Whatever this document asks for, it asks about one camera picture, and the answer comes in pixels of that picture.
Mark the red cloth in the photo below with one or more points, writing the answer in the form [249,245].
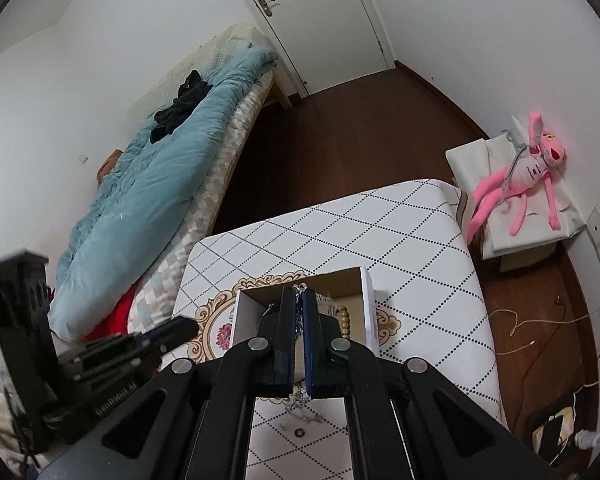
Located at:
[115,317]

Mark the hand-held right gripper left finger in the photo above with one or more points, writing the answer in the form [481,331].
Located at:
[289,331]

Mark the white diamond-pattern tablecloth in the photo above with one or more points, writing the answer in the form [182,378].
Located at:
[380,240]

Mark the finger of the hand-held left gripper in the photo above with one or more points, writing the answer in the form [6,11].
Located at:
[175,331]

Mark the white cardboard jewelry box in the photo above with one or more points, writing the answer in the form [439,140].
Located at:
[367,310]

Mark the pink plush toy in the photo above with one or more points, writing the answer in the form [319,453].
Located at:
[525,172]

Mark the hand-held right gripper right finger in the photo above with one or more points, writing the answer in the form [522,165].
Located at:
[310,332]

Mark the brown pillow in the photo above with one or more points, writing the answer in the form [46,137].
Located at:
[109,166]

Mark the bed with checkered sheet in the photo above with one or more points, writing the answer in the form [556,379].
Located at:
[230,145]

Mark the black clothes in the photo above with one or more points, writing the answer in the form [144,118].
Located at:
[180,105]

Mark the metal hanger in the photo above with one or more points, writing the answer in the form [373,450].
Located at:
[516,160]

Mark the white door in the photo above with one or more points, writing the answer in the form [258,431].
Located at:
[315,15]

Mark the light blue duvet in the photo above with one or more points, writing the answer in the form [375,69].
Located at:
[155,185]

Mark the black and yellow bag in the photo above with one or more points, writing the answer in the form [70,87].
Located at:
[555,425]

